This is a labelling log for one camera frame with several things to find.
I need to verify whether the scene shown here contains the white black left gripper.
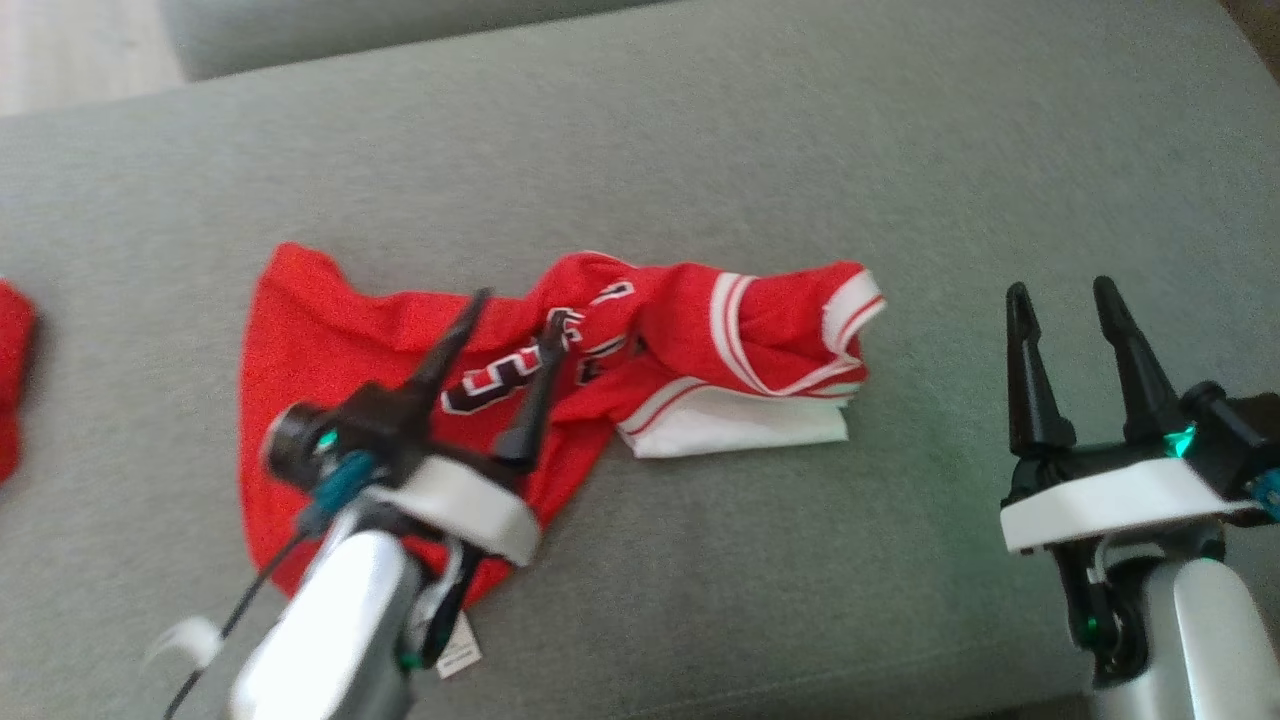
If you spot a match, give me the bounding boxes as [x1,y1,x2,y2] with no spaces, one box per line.
[335,288,571,566]

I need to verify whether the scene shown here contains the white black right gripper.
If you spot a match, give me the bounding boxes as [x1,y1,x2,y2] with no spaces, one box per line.
[1000,277,1266,556]

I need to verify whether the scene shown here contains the red basketball jersey white trim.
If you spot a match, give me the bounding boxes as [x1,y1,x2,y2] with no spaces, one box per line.
[238,242,889,686]

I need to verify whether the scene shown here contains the red shorts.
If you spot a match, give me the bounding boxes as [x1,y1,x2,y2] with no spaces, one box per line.
[0,280,39,483]

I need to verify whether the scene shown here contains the large grey sofa chaise seat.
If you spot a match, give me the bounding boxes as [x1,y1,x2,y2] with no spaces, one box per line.
[0,0,1280,720]

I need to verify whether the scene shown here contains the long grey sofa seat cushion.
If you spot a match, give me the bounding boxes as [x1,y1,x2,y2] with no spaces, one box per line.
[160,0,691,83]

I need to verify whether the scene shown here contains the black cable with teal plug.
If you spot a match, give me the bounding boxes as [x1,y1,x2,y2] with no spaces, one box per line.
[160,450,376,720]
[1243,468,1280,523]

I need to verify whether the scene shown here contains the white cable strap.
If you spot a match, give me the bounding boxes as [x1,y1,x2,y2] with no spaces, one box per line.
[148,615,223,671]

